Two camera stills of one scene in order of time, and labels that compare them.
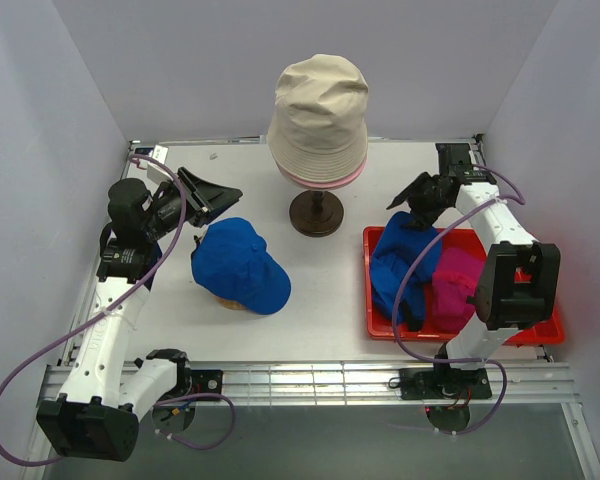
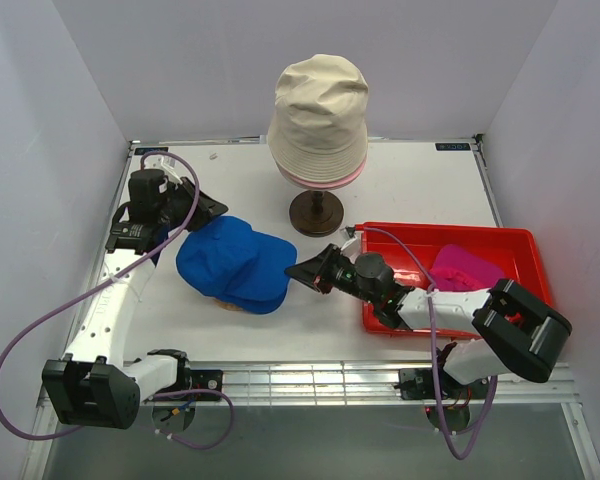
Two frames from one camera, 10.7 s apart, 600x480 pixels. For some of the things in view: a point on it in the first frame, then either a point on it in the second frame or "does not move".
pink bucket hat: [324, 185] does not move
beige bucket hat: [317, 128] does not move
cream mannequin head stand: [316, 213] does not move
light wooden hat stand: [230, 304] does not move
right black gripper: [422, 219] -> [316, 271]
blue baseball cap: [399, 245] -> [230, 261]
